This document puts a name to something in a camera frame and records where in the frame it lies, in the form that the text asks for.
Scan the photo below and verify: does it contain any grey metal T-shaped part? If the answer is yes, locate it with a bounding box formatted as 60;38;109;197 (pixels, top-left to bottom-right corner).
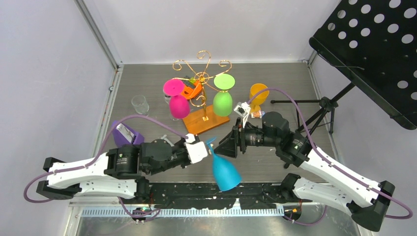
160;135;174;147

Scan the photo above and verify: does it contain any green plastic wine glass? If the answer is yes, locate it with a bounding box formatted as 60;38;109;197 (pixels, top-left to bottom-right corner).
213;73;235;117

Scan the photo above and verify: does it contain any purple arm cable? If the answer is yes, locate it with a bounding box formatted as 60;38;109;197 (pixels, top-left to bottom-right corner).
23;114;193;219
246;87;414;226

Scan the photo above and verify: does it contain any clear glass tumbler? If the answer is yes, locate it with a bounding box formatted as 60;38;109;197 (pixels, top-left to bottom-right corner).
131;95;149;116

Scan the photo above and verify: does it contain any gold rack with wooden base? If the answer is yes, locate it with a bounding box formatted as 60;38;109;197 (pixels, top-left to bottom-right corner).
172;50;233;135

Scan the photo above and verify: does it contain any clear stemmed wine glass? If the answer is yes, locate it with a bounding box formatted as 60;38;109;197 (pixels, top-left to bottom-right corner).
164;94;178;121

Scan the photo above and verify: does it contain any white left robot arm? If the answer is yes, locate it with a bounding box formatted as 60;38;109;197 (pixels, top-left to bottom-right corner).
36;138;193;204

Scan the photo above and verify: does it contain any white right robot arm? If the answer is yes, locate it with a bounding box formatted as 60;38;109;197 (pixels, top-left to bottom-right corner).
214;112;395;232

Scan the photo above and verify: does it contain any yellow plastic wine glass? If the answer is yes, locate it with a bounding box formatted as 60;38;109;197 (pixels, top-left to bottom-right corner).
249;83;269;113

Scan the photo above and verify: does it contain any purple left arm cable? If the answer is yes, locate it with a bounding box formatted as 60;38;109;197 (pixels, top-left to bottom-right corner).
23;114;193;219

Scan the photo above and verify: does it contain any black music stand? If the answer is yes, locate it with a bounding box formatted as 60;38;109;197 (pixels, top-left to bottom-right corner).
270;0;417;135

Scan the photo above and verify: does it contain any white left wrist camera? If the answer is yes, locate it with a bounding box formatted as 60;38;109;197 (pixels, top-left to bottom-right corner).
184;133;209;164

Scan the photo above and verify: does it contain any blue plastic wine glass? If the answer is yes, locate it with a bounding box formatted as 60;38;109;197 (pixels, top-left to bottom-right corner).
206;138;242;192

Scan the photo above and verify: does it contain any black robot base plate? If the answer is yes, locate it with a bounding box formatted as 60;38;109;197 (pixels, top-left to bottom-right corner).
119;182;313;210

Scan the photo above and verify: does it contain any small colourful toy figure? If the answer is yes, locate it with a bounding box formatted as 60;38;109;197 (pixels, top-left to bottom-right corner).
251;110;265;118

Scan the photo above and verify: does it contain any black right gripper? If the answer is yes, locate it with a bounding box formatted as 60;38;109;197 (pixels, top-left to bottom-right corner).
214;118;279;158

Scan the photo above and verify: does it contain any pink plastic wine glass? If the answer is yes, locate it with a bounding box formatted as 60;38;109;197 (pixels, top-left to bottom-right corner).
163;78;190;119

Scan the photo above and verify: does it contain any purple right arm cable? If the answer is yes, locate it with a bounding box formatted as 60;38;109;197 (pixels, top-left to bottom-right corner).
246;87;414;226

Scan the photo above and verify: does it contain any grey lego plate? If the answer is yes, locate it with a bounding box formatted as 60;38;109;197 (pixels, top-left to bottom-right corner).
182;76;195;88

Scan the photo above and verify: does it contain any orange plastic U-shaped toy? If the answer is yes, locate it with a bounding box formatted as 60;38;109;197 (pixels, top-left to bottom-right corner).
181;80;202;100

